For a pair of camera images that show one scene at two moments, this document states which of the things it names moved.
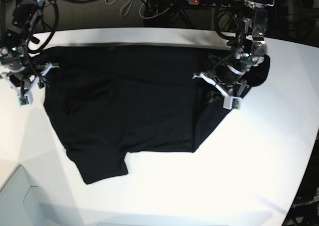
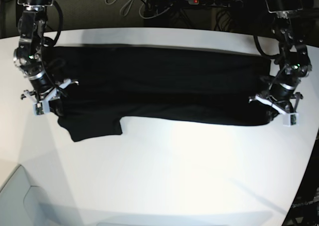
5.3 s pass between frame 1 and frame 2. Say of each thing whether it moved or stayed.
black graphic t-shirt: moved
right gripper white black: moved
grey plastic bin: stayed
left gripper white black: moved
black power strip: stayed
